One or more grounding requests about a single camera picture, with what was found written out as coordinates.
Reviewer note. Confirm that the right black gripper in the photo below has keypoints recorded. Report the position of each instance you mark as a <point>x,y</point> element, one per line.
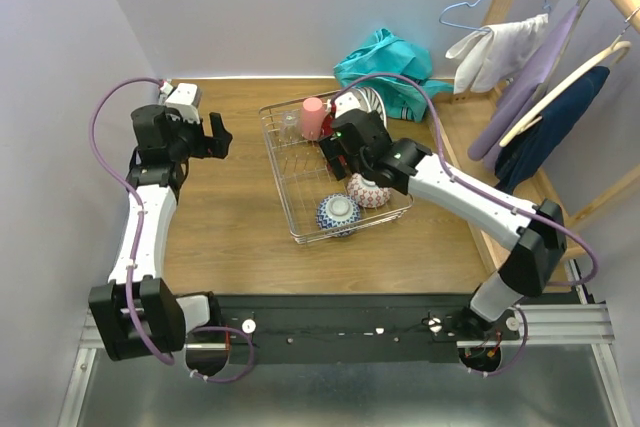
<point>332,149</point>

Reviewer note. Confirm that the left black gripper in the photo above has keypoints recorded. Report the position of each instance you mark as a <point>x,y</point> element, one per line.
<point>208,135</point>

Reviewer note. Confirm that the white blue striped plate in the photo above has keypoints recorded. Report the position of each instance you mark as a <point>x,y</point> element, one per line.
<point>366,99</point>

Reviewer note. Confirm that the red white patterned bowl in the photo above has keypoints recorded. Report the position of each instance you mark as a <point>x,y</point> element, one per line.
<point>366,193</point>

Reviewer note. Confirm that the pink plastic cup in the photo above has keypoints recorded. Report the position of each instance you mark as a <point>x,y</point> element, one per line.
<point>312,115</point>

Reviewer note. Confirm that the wire dish rack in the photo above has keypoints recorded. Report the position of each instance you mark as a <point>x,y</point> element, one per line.
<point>304,178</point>

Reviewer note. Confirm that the clear glass cup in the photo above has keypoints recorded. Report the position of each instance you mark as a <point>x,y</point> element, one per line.
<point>289,131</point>

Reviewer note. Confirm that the blue patterned bowl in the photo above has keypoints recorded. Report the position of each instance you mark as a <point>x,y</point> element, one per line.
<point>338,210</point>

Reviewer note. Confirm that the red floral bowl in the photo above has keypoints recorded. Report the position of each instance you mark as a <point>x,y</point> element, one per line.
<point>325,128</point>

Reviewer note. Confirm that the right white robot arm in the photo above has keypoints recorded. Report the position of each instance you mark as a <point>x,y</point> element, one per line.
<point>534,235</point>

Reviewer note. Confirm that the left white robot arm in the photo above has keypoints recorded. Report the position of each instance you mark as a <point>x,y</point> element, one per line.
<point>135,311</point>

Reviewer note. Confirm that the teal cloth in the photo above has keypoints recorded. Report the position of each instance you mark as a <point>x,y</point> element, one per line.
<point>383,51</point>

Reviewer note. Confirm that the white garment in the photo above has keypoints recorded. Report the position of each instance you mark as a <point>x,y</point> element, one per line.
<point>495,52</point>

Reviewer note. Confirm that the purple garment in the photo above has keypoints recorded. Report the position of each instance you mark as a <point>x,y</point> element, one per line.
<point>530,87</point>

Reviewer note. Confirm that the navy garment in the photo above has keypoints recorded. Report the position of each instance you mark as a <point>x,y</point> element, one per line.
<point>521,159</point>

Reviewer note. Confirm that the cream plastic hanger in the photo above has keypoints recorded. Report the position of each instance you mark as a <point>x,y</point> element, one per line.
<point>618,49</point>

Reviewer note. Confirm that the grey metal hanger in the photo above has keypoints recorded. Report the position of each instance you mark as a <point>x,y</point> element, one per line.
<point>543,87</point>

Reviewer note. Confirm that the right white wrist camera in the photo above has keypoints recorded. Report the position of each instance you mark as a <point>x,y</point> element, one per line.
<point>342,104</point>

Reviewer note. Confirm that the wooden clothes rack frame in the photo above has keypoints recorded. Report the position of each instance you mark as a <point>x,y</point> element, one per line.
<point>545,117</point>

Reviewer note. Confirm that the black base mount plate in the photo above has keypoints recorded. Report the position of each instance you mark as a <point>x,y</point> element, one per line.
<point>376,328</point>

